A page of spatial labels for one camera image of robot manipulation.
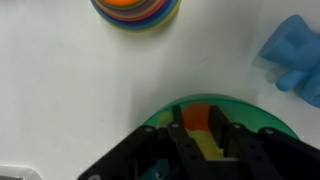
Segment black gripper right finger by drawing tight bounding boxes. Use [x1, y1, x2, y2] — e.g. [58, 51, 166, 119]
[208, 104, 320, 180]

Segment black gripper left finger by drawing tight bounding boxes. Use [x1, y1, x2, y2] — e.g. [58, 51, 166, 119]
[78, 105, 214, 180]

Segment yellow rubber toy figure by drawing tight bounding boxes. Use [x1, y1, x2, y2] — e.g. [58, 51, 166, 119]
[185, 128, 225, 160]

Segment grey metal object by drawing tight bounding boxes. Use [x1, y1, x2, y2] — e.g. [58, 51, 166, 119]
[0, 165, 40, 180]

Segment teal toy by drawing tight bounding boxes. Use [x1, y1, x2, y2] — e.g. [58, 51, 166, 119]
[142, 159, 172, 180]

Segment green plate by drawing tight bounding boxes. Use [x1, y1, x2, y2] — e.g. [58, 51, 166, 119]
[143, 93, 300, 141]

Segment orange rubber toy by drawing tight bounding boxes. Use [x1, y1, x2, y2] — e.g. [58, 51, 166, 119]
[181, 103, 212, 133]

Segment blue rubber toy figure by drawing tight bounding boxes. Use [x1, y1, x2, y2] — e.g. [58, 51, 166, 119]
[259, 14, 320, 109]

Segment rainbow stacking cups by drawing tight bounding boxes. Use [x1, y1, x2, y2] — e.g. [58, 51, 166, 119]
[89, 0, 183, 33]

